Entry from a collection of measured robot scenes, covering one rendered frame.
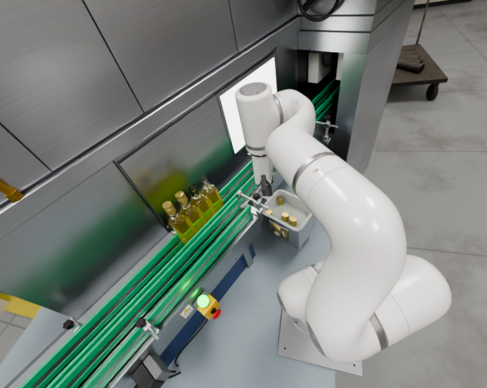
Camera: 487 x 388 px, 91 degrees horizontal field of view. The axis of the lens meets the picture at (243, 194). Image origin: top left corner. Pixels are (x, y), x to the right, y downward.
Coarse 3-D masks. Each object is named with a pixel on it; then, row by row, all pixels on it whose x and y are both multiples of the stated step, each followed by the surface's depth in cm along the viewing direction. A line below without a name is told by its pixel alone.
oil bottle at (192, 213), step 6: (192, 204) 91; (180, 210) 91; (186, 210) 90; (192, 210) 91; (198, 210) 93; (186, 216) 90; (192, 216) 92; (198, 216) 95; (192, 222) 93; (198, 222) 96; (204, 222) 99; (198, 228) 98
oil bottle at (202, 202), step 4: (200, 192) 95; (192, 196) 94; (200, 196) 93; (204, 196) 94; (192, 200) 93; (196, 200) 92; (200, 200) 92; (204, 200) 94; (208, 200) 96; (196, 204) 92; (200, 204) 93; (204, 204) 95; (208, 204) 97; (200, 208) 94; (204, 208) 96; (208, 208) 98; (200, 212) 96; (204, 212) 97; (208, 212) 99; (212, 212) 101; (204, 216) 98; (208, 216) 100; (212, 216) 102; (204, 220) 100; (208, 220) 101
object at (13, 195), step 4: (0, 180) 57; (0, 184) 57; (4, 184) 58; (0, 188) 57; (4, 188) 58; (8, 188) 59; (4, 192) 58; (8, 192) 59; (12, 192) 59; (16, 192) 60; (20, 192) 62; (8, 196) 59; (12, 196) 60; (16, 196) 60; (20, 196) 61; (12, 200) 60; (16, 200) 61
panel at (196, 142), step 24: (216, 96) 97; (192, 120) 93; (216, 120) 102; (144, 144) 82; (168, 144) 88; (192, 144) 97; (216, 144) 108; (120, 168) 81; (144, 168) 85; (168, 168) 93; (192, 168) 102; (216, 168) 115; (144, 192) 89; (168, 192) 98; (168, 216) 103
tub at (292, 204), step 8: (280, 192) 121; (288, 192) 118; (272, 200) 119; (288, 200) 121; (296, 200) 117; (272, 208) 122; (280, 208) 122; (288, 208) 121; (296, 208) 120; (304, 208) 116; (272, 216) 111; (280, 216) 119; (296, 216) 117; (304, 216) 116; (288, 224) 115; (304, 224) 105
